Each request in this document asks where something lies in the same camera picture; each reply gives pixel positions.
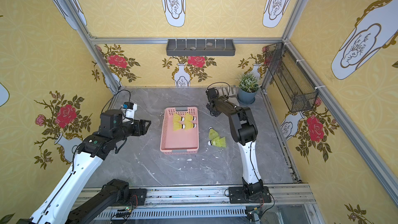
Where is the yellow shuttlecock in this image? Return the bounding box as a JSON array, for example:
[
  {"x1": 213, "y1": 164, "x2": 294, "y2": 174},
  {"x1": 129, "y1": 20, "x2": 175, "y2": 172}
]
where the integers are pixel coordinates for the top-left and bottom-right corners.
[
  {"x1": 184, "y1": 113, "x2": 197, "y2": 122},
  {"x1": 183, "y1": 122, "x2": 197, "y2": 130},
  {"x1": 208, "y1": 127, "x2": 219, "y2": 141},
  {"x1": 173, "y1": 122, "x2": 185, "y2": 131},
  {"x1": 208, "y1": 137, "x2": 227, "y2": 148},
  {"x1": 173, "y1": 114, "x2": 184, "y2": 122}
]

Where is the pink perforated storage basket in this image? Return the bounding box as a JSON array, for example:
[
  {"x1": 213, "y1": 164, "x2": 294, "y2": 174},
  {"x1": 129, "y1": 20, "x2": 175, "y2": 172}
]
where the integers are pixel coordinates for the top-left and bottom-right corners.
[{"x1": 160, "y1": 106, "x2": 199, "y2": 155}]

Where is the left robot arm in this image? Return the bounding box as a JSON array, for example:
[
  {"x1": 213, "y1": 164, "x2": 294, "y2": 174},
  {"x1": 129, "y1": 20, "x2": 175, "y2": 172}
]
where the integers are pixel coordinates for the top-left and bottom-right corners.
[{"x1": 18, "y1": 110, "x2": 151, "y2": 224}]

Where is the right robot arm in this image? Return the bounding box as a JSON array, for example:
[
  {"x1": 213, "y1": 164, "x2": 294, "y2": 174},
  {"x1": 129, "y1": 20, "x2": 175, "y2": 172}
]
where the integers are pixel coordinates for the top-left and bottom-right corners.
[{"x1": 206, "y1": 88, "x2": 264, "y2": 202}]

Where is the green plant in blue pot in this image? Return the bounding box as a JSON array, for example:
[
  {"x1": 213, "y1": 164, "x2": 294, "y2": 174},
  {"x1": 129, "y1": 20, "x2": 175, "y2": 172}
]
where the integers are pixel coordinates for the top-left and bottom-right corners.
[{"x1": 238, "y1": 73, "x2": 260, "y2": 105}]

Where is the small circuit board left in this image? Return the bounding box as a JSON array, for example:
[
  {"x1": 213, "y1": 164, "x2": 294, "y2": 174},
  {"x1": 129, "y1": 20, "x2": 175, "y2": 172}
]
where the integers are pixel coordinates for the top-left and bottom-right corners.
[{"x1": 114, "y1": 207, "x2": 132, "y2": 219}]

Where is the small circuit board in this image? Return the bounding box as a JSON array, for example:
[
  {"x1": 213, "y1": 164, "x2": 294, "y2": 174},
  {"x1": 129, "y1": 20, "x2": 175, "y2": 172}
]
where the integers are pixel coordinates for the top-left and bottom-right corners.
[
  {"x1": 114, "y1": 207, "x2": 132, "y2": 219},
  {"x1": 245, "y1": 206, "x2": 261, "y2": 224}
]

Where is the small circuit board right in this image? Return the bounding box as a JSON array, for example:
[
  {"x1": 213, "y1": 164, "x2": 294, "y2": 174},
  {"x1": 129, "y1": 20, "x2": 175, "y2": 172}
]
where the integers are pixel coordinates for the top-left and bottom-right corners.
[{"x1": 245, "y1": 206, "x2": 261, "y2": 224}]

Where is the grey wall shelf tray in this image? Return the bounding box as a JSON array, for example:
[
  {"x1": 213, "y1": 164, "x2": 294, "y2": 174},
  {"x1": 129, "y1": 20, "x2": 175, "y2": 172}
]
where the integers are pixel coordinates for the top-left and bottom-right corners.
[{"x1": 166, "y1": 38, "x2": 236, "y2": 57}]

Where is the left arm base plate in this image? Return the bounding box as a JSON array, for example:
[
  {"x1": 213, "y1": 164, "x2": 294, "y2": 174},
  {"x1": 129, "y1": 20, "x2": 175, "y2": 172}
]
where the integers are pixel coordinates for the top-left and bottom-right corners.
[{"x1": 103, "y1": 188, "x2": 147, "y2": 206}]

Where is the black wire mesh basket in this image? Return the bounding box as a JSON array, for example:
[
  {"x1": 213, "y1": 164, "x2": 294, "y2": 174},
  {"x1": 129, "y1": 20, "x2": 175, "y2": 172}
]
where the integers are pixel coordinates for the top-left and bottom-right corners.
[{"x1": 265, "y1": 43, "x2": 318, "y2": 113}]

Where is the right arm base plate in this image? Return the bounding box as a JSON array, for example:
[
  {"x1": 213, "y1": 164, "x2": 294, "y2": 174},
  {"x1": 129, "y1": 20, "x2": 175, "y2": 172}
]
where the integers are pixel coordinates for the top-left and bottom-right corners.
[{"x1": 228, "y1": 186, "x2": 272, "y2": 204}]

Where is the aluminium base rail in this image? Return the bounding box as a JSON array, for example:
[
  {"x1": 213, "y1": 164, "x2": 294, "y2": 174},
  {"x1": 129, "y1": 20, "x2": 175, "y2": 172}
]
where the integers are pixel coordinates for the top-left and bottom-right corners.
[{"x1": 49, "y1": 184, "x2": 324, "y2": 224}]

